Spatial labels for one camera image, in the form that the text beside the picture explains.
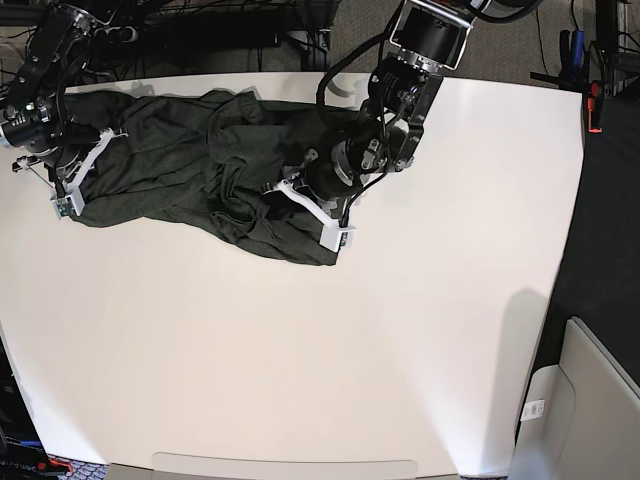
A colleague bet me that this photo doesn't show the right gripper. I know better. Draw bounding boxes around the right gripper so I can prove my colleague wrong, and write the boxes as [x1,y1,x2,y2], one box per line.
[26,124,100,180]

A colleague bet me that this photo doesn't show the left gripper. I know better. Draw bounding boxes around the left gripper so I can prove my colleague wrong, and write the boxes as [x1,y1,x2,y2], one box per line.
[302,134,380,210]

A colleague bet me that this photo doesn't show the green long-sleeve shirt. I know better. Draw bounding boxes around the green long-sleeve shirt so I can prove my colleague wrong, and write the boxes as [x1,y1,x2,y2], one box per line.
[65,90,338,266]

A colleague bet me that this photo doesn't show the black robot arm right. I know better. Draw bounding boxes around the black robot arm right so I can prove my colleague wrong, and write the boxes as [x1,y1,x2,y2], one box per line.
[1,1,100,178]

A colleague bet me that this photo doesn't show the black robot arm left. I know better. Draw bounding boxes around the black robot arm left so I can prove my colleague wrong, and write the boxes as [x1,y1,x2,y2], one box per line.
[293,1,539,203]

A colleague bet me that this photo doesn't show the orange black clamp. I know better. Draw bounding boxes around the orange black clamp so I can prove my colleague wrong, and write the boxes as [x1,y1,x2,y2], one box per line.
[587,81,605,134]

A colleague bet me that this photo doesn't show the orange black box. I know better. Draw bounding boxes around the orange black box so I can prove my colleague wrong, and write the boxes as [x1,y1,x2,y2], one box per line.
[1,344,73,479]

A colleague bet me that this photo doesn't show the beige plastic bin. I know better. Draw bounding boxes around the beige plastic bin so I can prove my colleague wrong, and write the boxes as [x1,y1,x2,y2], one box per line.
[508,317,639,479]

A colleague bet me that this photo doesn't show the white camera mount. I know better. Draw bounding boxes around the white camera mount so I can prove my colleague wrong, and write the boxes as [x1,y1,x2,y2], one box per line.
[1,122,127,219]
[262,149,355,253]

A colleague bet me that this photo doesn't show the blue handled tool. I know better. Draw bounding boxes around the blue handled tool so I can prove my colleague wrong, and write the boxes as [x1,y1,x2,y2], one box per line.
[570,29,584,76]

